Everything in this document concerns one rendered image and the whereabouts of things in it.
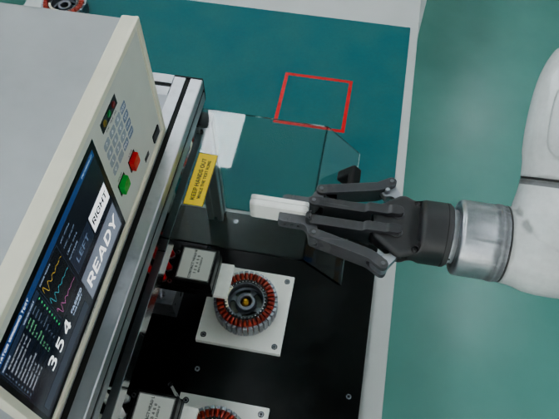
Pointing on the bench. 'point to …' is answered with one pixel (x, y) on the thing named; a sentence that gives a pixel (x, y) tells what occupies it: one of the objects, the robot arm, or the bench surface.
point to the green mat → (183, 35)
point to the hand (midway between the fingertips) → (279, 209)
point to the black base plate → (324, 391)
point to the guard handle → (352, 174)
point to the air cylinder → (168, 303)
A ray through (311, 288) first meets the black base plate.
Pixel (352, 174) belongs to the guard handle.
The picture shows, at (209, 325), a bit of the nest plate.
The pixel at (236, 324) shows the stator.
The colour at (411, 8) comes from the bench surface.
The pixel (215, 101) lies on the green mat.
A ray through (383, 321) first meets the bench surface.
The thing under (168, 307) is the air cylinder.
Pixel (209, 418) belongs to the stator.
